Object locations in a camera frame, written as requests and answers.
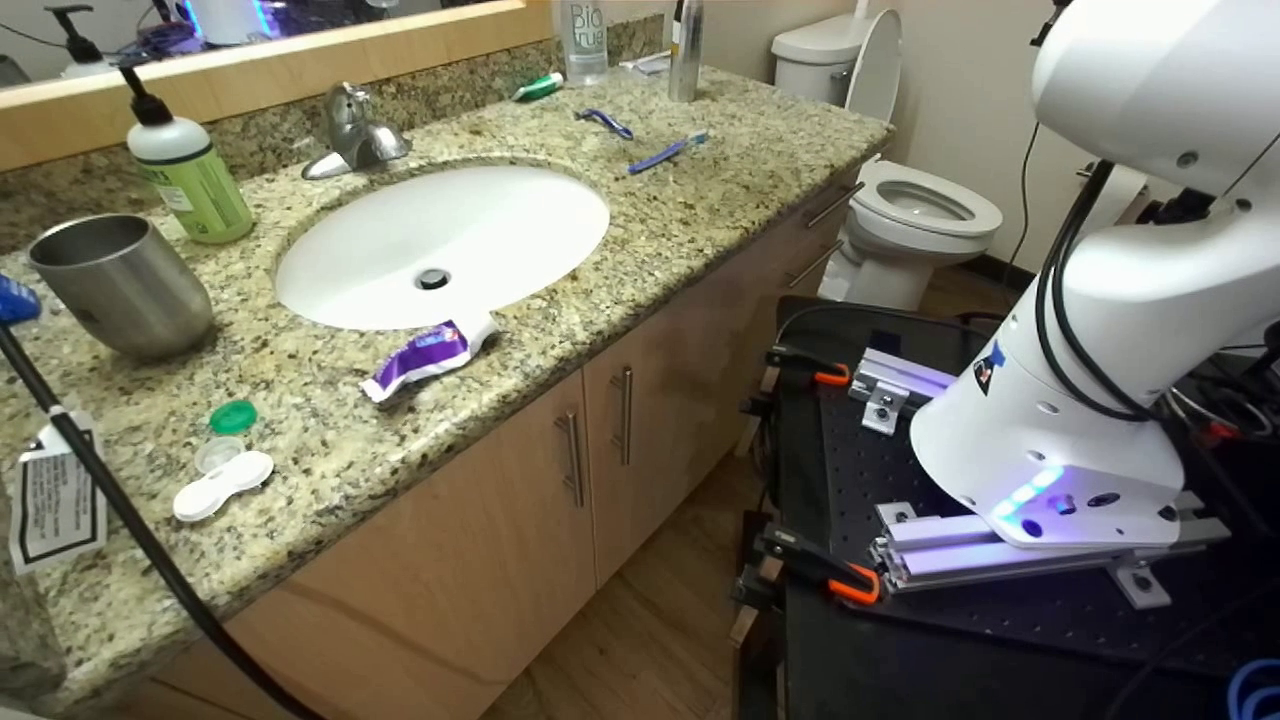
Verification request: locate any blue white toothbrush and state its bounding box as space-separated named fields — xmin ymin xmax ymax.
xmin=624 ymin=129 xmax=717 ymax=179

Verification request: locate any clear plastic bottle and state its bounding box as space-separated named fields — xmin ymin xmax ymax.
xmin=554 ymin=0 xmax=614 ymax=86

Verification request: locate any black orange clamp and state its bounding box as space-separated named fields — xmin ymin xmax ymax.
xmin=761 ymin=339 xmax=855 ymax=396
xmin=751 ymin=524 xmax=893 ymax=615

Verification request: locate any purple white toothpaste tube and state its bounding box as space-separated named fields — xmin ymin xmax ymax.
xmin=356 ymin=310 xmax=506 ymax=412

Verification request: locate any wooden vanity cabinet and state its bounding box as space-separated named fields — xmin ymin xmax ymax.
xmin=114 ymin=173 xmax=871 ymax=720

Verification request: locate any white oval sink basin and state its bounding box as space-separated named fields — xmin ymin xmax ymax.
xmin=268 ymin=157 xmax=614 ymax=335

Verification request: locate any white toilet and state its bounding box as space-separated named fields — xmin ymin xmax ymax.
xmin=767 ymin=2 xmax=1007 ymax=310

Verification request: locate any black robot table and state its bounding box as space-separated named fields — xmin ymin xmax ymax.
xmin=736 ymin=296 xmax=1280 ymax=720

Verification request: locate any chrome faucet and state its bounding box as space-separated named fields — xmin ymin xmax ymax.
xmin=297 ymin=75 xmax=417 ymax=184

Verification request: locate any small green capped container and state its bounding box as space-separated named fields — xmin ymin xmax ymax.
xmin=195 ymin=396 xmax=262 ymax=473

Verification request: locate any green soap pump dispenser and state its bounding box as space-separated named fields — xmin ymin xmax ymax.
xmin=113 ymin=58 xmax=258 ymax=253

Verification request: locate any stainless steel cup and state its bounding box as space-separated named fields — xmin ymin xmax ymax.
xmin=22 ymin=207 xmax=216 ymax=361

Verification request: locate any small blue object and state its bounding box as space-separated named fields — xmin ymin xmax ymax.
xmin=0 ymin=271 xmax=42 ymax=331

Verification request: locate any metal cabinet door handle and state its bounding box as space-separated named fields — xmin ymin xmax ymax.
xmin=606 ymin=361 xmax=638 ymax=473
xmin=553 ymin=400 xmax=593 ymax=511

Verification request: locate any aluminium mounting rail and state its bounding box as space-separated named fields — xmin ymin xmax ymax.
xmin=871 ymin=496 xmax=1231 ymax=615
xmin=853 ymin=342 xmax=969 ymax=436

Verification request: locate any black cable on robot arm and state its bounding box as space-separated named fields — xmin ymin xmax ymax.
xmin=1032 ymin=157 xmax=1165 ymax=426

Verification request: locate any wood framed wall mirror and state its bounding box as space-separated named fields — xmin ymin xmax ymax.
xmin=0 ymin=0 xmax=554 ymax=175

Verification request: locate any long black power cable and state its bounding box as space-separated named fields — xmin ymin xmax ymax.
xmin=0 ymin=323 xmax=317 ymax=720

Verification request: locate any white printed cable tag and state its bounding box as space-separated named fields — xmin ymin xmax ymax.
xmin=8 ymin=421 xmax=113 ymax=576

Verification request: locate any blue cable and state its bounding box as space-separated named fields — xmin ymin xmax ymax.
xmin=1220 ymin=651 xmax=1280 ymax=720

